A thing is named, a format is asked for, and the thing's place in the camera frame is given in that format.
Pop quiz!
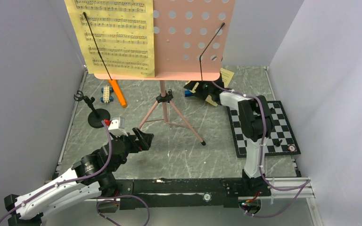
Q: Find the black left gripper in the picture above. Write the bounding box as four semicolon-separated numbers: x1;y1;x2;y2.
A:
111;127;154;172

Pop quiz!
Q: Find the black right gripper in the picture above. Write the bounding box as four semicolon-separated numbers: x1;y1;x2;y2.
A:
184;72;214;101

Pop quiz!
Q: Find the yellow sheet music page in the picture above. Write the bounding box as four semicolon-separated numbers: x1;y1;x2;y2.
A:
191;68;234;106
65;0;155;80

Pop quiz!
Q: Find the pink music stand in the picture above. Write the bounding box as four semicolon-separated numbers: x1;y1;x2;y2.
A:
93;0;236;146

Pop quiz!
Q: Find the black microphone stand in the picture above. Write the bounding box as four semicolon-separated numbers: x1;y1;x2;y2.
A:
74;90;111;129

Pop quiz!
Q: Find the orange toy microphone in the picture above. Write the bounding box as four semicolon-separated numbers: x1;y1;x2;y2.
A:
108;80;128;108

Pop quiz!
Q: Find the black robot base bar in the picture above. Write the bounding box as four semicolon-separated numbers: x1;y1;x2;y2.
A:
102;178;271;210

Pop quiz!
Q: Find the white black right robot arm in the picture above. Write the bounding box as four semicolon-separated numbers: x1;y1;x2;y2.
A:
184;81;274;196

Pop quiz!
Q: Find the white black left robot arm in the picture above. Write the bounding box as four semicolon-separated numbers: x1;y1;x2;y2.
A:
4;126;154;226

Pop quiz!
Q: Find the white blue toy block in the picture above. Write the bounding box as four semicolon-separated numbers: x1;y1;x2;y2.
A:
184;90;193;97

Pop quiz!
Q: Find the white blue toy car chassis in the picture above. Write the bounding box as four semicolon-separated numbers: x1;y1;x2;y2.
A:
100;85;114;104

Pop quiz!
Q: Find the black chess piece near edge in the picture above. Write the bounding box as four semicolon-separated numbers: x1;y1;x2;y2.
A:
274;139;283;147

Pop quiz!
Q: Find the black white chessboard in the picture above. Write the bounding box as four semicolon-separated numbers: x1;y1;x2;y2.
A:
226;100;301;158

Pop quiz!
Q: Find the round chessboard emblem sticker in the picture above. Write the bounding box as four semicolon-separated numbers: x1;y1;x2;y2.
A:
288;145;297;153

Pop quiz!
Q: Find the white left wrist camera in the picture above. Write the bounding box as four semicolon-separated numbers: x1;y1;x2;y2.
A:
103;117;127;136

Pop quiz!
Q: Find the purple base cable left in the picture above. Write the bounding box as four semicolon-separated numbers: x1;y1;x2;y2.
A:
96;195;151;226

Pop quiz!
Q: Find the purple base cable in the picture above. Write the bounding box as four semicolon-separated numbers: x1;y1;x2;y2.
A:
243;181;312;219
96;195;151;226

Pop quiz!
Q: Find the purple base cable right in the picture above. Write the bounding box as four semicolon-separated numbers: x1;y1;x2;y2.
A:
243;181;312;219

